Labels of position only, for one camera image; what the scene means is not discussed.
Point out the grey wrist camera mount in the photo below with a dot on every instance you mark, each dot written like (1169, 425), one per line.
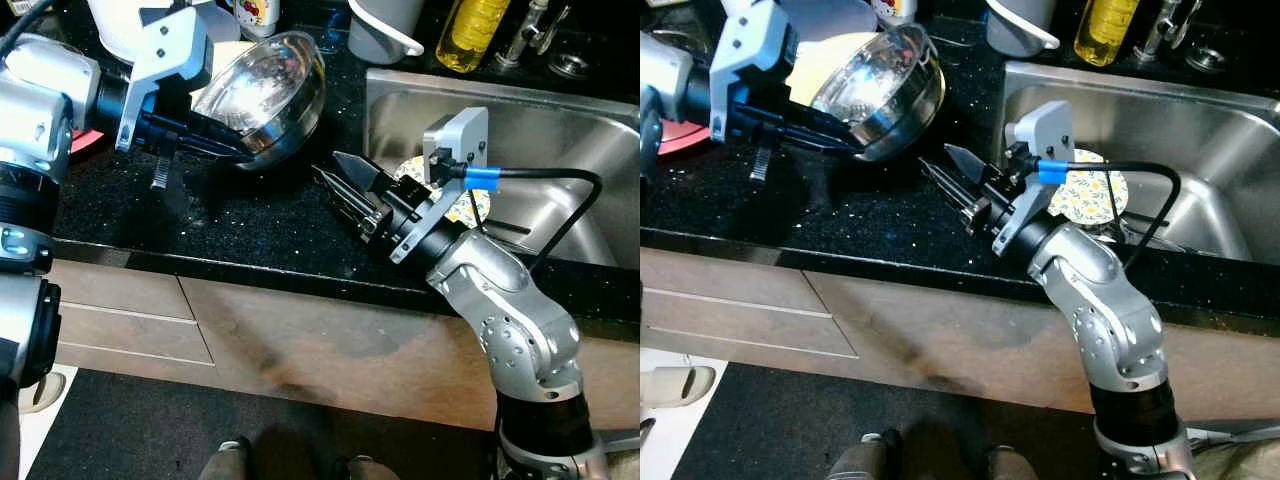
(460, 135)
(1045, 125)
(175, 50)
(745, 50)

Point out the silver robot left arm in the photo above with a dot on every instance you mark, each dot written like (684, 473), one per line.
(40, 90)
(665, 80)

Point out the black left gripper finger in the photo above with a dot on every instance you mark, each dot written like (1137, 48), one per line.
(222, 138)
(820, 146)
(215, 155)
(825, 128)

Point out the black floor mat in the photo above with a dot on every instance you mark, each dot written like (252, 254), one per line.
(150, 430)
(780, 430)

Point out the yellow cooking oil bottle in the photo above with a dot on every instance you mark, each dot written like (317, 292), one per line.
(470, 35)
(1105, 30)

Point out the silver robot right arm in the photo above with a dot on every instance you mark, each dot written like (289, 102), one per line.
(520, 340)
(1120, 330)

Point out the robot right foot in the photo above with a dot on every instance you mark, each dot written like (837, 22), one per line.
(365, 470)
(1012, 465)

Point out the white cartoon print mug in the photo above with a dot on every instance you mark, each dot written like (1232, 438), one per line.
(893, 10)
(258, 15)

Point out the stainless steel bowl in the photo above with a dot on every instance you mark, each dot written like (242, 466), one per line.
(270, 95)
(890, 90)

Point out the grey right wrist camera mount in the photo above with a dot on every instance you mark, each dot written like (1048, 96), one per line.
(1045, 125)
(460, 135)

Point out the floral print plate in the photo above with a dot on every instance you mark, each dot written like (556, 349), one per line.
(1090, 195)
(410, 172)

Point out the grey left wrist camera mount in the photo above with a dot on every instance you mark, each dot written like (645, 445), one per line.
(175, 50)
(745, 50)

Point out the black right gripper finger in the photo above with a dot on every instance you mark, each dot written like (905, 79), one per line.
(342, 197)
(970, 172)
(360, 178)
(952, 192)

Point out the wooden cabinet door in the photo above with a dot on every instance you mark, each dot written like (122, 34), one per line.
(350, 340)
(950, 340)

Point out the stainless steel sink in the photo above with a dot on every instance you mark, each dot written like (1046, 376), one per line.
(560, 120)
(1220, 140)

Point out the red plate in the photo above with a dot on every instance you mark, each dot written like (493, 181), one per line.
(685, 140)
(88, 143)

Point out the round steel sink fitting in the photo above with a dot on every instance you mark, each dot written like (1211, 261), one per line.
(570, 65)
(1206, 60)

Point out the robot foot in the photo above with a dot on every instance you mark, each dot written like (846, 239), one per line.
(1012, 465)
(225, 460)
(860, 458)
(365, 470)

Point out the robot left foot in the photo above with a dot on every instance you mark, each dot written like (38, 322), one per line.
(225, 460)
(860, 458)

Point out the chrome faucet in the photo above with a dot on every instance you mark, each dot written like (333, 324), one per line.
(527, 35)
(1165, 30)

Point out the beige slipper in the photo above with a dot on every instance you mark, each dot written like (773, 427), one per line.
(680, 387)
(42, 393)

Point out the wooden drawer front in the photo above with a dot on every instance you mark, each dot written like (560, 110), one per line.
(730, 285)
(740, 330)
(120, 290)
(130, 335)

